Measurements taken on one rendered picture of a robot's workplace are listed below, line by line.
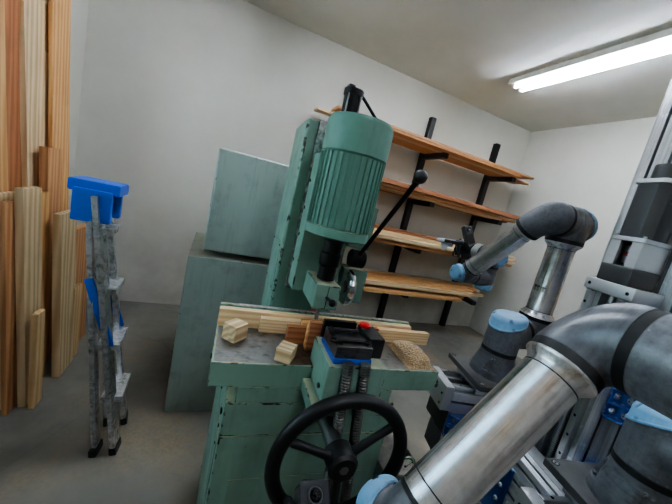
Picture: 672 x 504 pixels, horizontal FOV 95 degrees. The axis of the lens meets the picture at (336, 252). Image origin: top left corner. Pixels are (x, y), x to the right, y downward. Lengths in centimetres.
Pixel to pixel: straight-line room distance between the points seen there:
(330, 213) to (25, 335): 163
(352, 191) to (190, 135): 243
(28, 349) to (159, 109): 194
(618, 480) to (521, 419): 48
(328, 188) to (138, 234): 255
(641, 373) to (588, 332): 6
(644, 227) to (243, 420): 109
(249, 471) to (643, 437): 85
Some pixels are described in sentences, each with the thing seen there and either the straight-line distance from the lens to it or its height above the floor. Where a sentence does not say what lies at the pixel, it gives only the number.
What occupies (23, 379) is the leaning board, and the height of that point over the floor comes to 15.
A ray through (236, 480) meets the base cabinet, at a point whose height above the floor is 59.
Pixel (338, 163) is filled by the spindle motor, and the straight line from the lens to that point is 78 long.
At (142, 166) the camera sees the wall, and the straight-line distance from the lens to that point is 311.
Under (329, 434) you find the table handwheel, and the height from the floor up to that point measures 82.
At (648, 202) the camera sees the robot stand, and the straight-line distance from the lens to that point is 111.
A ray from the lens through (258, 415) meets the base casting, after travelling 84.
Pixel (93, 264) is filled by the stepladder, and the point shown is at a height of 85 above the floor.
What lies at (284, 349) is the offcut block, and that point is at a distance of 77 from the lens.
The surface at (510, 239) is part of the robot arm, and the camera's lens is 127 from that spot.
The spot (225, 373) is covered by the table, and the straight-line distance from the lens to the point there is 77.
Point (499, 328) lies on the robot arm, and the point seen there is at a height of 100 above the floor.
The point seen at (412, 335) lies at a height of 93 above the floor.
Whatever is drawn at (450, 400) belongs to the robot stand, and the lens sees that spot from 124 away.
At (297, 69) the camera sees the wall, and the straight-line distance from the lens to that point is 328.
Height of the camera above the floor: 130
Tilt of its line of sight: 9 degrees down
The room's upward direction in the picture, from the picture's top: 13 degrees clockwise
